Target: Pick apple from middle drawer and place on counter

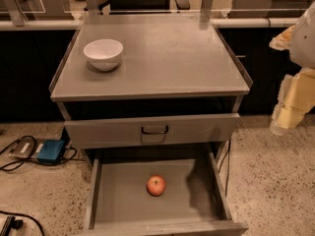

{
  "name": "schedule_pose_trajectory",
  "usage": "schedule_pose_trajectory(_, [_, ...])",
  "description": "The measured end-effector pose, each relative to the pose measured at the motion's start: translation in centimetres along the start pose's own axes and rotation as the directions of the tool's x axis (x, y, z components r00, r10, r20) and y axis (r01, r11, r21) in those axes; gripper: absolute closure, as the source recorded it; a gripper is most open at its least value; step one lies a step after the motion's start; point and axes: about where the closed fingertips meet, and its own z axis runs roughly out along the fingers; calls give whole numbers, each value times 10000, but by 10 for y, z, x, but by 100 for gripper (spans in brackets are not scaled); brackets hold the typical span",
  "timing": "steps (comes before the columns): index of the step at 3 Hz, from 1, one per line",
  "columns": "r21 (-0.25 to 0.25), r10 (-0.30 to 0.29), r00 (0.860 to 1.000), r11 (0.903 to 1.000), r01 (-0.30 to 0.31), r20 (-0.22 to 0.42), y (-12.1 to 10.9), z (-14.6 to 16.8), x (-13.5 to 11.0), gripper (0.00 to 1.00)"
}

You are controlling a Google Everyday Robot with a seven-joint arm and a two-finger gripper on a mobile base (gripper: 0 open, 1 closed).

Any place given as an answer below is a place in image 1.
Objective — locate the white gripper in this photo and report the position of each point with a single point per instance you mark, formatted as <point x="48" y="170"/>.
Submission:
<point x="304" y="42"/>

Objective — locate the red apple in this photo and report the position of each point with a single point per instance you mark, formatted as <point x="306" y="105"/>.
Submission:
<point x="156" y="185"/>

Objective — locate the grey drawer cabinet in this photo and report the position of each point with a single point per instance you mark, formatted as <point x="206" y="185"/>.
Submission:
<point x="172" y="65"/>

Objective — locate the open grey middle drawer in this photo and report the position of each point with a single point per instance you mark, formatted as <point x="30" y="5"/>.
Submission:
<point x="193" y="203"/>

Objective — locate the closed grey top drawer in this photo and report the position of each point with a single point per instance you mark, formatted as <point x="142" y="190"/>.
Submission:
<point x="126" y="132"/>

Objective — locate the grey side table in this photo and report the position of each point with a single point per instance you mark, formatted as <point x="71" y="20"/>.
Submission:
<point x="268" y="8"/>

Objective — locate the white ceramic bowl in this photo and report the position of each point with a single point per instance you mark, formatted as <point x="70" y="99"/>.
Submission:
<point x="104" y="54"/>

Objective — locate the blue power box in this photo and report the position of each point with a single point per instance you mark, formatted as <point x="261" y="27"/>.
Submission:
<point x="51" y="151"/>

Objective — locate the silver flat device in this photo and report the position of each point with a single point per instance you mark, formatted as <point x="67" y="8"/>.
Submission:
<point x="26" y="147"/>

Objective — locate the black device bottom left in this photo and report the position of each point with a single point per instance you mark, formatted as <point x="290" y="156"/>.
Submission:
<point x="10" y="223"/>

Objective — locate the black drawer handle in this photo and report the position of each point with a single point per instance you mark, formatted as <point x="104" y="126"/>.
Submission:
<point x="150" y="131"/>

